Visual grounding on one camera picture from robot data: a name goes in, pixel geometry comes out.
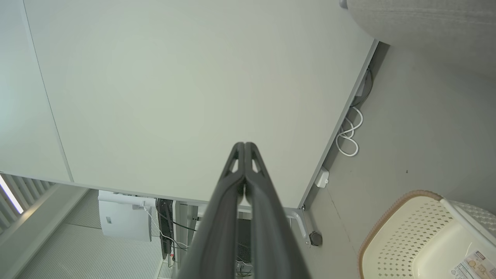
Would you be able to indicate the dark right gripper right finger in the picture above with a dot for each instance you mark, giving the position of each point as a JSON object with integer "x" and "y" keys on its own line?
{"x": 267, "y": 224}

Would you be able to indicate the printed basket sticker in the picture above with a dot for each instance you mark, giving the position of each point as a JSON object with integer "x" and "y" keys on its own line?
{"x": 474, "y": 265}

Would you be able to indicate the cream perforated laundry basket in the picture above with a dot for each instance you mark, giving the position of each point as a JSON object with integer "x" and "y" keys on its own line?
{"x": 410, "y": 240}

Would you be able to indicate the large white partition panel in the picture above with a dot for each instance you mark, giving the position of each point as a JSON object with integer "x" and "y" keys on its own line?
{"x": 174, "y": 89}

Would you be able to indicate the white box appliance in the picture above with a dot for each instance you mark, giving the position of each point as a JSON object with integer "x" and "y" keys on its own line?
{"x": 124, "y": 219}

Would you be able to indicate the grey partition foot with caster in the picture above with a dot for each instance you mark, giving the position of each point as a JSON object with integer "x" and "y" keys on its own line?
{"x": 300, "y": 221}

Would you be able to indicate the white power adapter box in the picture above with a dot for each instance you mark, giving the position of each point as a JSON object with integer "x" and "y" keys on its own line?
{"x": 322, "y": 177}

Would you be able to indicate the grey fabric sofa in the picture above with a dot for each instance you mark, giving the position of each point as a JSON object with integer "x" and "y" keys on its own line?
{"x": 426, "y": 23}

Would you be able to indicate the black upright device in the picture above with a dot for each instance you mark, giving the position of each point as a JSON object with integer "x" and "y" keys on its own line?
{"x": 165, "y": 224}

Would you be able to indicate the white light strip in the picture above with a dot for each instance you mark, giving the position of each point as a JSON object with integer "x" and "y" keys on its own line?
{"x": 11, "y": 193}

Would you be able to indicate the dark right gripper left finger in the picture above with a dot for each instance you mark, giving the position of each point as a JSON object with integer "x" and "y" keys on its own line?
{"x": 217, "y": 224}

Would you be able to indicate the black caster wheel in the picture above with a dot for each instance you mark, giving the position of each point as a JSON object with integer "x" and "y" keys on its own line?
{"x": 316, "y": 239}

